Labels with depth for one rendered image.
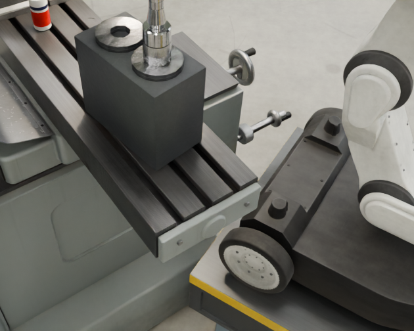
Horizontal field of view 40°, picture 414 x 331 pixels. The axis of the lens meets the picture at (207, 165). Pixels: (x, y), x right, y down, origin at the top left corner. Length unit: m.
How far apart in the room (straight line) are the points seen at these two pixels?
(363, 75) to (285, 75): 1.62
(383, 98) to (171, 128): 0.44
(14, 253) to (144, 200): 0.56
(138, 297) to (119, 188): 0.78
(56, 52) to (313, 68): 1.74
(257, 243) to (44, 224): 0.53
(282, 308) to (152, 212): 0.65
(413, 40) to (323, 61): 1.77
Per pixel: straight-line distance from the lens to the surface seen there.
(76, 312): 1.78
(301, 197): 1.53
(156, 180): 1.06
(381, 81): 1.19
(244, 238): 1.43
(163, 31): 0.94
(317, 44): 3.03
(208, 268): 1.60
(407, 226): 1.43
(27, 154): 1.30
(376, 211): 1.43
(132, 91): 0.99
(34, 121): 1.29
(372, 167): 1.41
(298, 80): 2.79
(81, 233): 1.60
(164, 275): 1.82
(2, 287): 1.60
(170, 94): 0.96
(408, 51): 1.19
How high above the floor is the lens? 1.77
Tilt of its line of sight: 49 degrees down
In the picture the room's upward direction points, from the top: 4 degrees clockwise
